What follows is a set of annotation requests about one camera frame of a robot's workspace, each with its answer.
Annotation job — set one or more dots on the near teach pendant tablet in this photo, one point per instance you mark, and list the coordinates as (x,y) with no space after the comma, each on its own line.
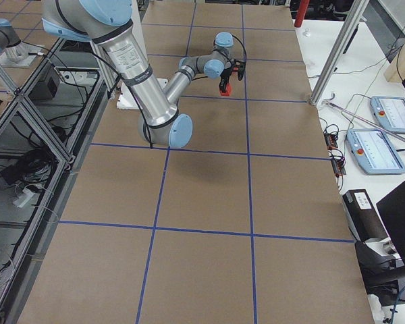
(374,152)

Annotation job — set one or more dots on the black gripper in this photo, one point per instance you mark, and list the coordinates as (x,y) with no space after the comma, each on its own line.
(227,73)

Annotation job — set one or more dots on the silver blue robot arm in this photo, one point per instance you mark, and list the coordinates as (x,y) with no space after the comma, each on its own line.
(109,25)

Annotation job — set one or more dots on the metal rod with hook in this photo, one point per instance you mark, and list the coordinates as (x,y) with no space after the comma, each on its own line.
(375,123)

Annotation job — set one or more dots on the red cylinder object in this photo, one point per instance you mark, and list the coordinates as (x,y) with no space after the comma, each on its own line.
(302,10)

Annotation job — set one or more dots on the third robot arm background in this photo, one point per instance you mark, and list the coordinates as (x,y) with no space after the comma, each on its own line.
(14,53)

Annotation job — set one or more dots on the red block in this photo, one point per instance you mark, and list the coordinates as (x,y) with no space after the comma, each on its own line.
(225,91)

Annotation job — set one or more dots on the far teach pendant tablet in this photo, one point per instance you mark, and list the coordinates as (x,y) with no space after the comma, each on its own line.
(390,113)

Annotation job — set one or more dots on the teach pendant tablet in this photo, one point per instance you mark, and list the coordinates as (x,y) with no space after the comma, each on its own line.
(374,152)
(390,113)

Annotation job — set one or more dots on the aluminium frame post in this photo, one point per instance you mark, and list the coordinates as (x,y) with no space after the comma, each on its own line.
(347,29)

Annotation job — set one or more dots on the black computer monitor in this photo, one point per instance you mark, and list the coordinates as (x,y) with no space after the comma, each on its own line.
(391,209)

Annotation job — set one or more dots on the black box with label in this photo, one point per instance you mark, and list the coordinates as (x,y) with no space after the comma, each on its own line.
(362,216)

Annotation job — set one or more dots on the aluminium frame cage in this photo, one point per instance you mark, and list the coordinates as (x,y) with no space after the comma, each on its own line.
(44,110)

